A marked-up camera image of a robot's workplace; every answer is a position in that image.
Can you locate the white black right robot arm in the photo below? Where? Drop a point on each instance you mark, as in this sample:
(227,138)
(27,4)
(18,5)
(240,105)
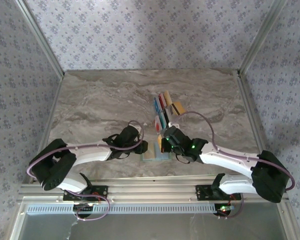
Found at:
(227,160)

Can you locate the aluminium frame post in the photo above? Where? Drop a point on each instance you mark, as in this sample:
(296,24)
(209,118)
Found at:
(41,37)
(260,37)

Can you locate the clear green plastic tray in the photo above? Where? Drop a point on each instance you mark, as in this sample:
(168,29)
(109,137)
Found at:
(165,157)

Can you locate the black card stack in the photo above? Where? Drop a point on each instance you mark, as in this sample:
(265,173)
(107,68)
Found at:
(168,117)

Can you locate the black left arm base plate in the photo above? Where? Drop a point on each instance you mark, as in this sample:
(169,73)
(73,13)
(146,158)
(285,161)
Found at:
(101,190)

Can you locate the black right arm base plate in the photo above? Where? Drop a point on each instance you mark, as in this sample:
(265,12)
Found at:
(202,192)

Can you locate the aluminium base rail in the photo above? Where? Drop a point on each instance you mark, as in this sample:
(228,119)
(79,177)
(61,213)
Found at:
(152,190)

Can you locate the black control board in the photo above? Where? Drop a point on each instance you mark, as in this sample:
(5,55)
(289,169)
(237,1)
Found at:
(222,213)
(83,212)

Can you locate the grey metal panel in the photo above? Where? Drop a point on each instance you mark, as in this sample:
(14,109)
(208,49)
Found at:
(152,227)

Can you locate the gold card stack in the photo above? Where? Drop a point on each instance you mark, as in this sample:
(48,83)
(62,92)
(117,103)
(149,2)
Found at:
(168,98)

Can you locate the white red-dot card stack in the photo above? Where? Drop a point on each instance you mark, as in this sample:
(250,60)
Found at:
(158,125)

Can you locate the gold credit card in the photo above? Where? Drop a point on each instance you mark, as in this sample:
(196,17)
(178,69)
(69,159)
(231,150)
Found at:
(150,153)
(178,107)
(160,142)

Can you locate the clear acrylic card rack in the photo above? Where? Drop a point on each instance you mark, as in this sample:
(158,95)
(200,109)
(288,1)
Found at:
(163,111)

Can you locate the aluminium side rail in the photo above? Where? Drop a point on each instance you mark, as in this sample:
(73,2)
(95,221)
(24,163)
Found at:
(49,125)
(243,87)

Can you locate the teal card stack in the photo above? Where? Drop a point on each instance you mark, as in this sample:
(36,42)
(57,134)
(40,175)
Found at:
(163,120)

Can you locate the red card stack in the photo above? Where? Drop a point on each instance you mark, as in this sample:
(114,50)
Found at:
(162,100)

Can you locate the blue card stack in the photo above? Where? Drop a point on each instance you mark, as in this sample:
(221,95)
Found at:
(156,105)

